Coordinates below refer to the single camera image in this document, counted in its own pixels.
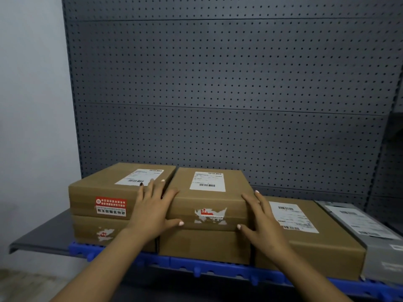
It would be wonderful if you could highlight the cardboard box with torn sticker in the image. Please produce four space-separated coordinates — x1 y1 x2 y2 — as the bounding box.
72 215 158 253

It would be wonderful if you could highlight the cardboard box torn white sticker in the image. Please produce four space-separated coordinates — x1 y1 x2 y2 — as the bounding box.
163 167 256 232

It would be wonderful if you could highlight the plain cardboard box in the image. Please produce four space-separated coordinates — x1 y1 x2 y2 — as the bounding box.
158 228 252 265

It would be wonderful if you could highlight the dark grey metal shelf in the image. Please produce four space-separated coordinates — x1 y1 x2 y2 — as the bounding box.
9 208 76 257

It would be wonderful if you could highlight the person's left forearm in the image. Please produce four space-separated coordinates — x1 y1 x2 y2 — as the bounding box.
50 229 158 302

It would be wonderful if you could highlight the grey parcel box white label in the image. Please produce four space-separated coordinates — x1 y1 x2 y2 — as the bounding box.
315 200 403 285

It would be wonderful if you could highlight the person's right hand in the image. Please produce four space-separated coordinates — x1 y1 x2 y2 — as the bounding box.
237 190 286 258

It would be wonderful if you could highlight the large cardboard box white label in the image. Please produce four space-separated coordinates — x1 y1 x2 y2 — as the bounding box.
254 195 366 281

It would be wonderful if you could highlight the cardboard box with red label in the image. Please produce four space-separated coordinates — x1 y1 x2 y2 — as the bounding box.
68 162 177 221

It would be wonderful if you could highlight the person's left hand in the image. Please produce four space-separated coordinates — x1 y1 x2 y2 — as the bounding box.
127 179 185 241

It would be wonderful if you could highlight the dark grey pegboard panel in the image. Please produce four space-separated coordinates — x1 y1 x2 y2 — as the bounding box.
61 0 403 212

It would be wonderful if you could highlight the person's right forearm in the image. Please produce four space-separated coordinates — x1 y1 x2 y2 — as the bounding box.
270 248 354 302

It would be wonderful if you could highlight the blue plastic shelf edge strip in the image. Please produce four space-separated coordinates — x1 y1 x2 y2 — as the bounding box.
69 242 403 302

